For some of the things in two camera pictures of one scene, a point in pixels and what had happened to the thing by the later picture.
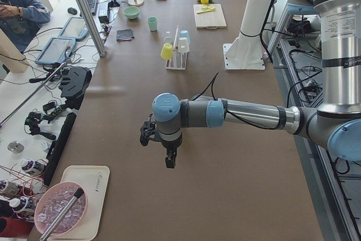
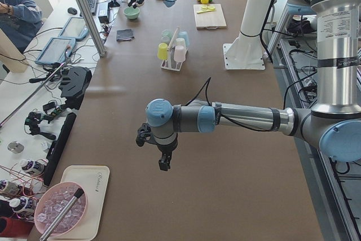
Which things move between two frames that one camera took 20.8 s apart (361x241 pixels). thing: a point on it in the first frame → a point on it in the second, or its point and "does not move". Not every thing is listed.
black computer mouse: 72,11 does not move
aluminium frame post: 86,11 does not move
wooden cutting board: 210,20 does not move
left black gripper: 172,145 → 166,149
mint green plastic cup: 152,21 → 166,34
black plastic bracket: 75,82 does not move
